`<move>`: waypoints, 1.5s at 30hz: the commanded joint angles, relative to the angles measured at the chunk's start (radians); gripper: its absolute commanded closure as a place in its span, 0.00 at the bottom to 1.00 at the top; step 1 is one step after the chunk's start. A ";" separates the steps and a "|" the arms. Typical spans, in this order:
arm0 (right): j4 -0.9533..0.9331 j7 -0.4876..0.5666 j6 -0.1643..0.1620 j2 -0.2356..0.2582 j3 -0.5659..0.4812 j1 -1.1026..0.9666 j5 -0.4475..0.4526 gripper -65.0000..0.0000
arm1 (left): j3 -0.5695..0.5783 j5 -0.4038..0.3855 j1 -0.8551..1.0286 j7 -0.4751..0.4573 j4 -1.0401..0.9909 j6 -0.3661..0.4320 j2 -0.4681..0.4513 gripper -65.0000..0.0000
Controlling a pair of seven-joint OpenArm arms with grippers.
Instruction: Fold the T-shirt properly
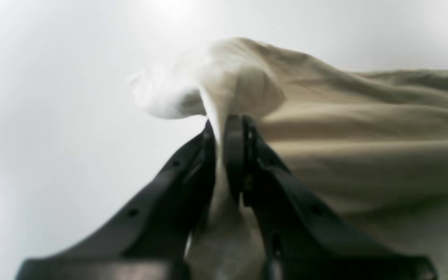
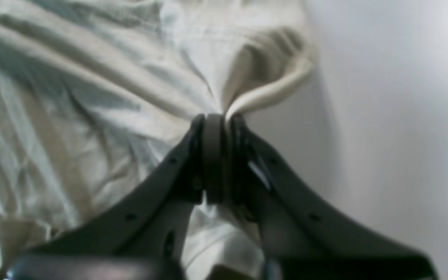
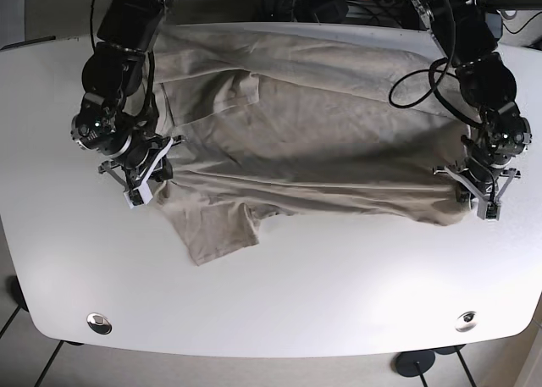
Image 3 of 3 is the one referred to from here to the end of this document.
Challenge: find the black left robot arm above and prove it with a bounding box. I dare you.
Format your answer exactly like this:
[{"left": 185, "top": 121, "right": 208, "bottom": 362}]
[{"left": 410, "top": 0, "right": 541, "bottom": 220}]

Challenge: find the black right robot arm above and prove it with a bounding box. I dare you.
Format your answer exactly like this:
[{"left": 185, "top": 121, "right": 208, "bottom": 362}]
[{"left": 71, "top": 0, "right": 177, "bottom": 207}]

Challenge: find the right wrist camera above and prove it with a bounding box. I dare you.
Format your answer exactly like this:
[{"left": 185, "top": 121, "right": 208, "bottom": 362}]
[{"left": 124, "top": 183, "right": 153, "bottom": 209}]

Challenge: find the silver table grommet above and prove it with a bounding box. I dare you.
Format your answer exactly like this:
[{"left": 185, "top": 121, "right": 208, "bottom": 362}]
[
  {"left": 454, "top": 311, "right": 478, "bottom": 333},
  {"left": 86, "top": 312, "right": 113, "bottom": 335}
]

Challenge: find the right silver table grommet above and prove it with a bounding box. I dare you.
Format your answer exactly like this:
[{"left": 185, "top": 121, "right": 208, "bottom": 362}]
[{"left": 454, "top": 311, "right": 478, "bottom": 333}]

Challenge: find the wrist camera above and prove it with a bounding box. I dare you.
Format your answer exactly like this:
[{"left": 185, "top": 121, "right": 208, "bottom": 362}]
[
  {"left": 124, "top": 183, "right": 153, "bottom": 209},
  {"left": 477, "top": 200, "right": 501, "bottom": 221}
]

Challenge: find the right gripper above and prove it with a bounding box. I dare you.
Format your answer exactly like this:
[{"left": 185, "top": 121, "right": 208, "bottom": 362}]
[{"left": 70, "top": 93, "right": 182, "bottom": 194}]

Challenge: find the left silver table grommet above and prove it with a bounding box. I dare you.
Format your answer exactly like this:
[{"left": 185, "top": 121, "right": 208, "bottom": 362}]
[{"left": 86, "top": 312, "right": 113, "bottom": 335}]

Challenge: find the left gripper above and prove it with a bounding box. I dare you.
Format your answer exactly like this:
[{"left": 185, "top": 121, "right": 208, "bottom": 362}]
[{"left": 434, "top": 102, "right": 532, "bottom": 206}]

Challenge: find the black round stand base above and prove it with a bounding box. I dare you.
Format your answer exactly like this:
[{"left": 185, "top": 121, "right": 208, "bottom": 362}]
[{"left": 394, "top": 350, "right": 435, "bottom": 378}]

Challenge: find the cream white T-shirt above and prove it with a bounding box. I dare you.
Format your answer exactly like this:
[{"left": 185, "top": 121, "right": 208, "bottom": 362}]
[{"left": 153, "top": 26, "right": 469, "bottom": 265}]

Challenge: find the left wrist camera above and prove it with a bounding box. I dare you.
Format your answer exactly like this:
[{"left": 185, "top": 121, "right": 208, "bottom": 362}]
[{"left": 477, "top": 200, "right": 501, "bottom": 221}]

